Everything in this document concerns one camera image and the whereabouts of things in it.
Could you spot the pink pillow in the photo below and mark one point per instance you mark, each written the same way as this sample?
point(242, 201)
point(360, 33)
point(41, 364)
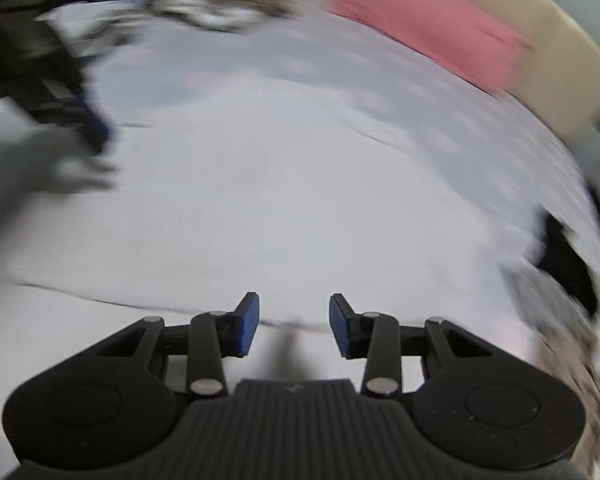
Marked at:
point(420, 15)

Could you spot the white sweatshirt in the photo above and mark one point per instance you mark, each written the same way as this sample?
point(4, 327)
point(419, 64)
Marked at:
point(280, 210)

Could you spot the grey garment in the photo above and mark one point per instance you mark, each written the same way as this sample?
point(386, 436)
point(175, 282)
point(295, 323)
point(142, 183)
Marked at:
point(545, 305)

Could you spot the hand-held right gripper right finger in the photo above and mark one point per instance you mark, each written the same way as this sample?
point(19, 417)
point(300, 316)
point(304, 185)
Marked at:
point(339, 325)

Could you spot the taupe garment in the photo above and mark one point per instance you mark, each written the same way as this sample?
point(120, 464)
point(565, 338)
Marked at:
point(575, 385)

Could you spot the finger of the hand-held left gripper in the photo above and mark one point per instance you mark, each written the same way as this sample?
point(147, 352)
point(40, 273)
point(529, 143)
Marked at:
point(92, 127)

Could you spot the beige padded headboard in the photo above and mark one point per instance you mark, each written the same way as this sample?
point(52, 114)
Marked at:
point(555, 60)

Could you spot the white garment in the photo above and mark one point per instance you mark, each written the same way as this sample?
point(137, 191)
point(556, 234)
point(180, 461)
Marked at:
point(200, 10)

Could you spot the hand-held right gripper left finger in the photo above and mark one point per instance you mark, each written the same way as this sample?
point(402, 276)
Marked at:
point(250, 322)

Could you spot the black garment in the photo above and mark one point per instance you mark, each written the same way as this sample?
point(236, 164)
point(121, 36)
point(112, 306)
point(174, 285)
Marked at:
point(570, 265)

